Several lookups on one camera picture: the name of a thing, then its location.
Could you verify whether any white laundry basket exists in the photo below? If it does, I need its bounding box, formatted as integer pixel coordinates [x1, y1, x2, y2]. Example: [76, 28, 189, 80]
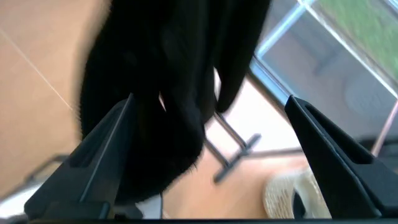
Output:
[262, 166, 332, 220]

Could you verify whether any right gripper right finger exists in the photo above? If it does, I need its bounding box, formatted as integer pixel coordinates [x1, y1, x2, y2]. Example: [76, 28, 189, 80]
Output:
[284, 95, 398, 220]

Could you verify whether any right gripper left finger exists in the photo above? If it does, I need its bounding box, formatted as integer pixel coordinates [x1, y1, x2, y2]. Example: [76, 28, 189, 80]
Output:
[24, 93, 138, 221]

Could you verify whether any window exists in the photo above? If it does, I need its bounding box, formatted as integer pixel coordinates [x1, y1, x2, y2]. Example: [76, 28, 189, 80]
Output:
[248, 0, 398, 141]

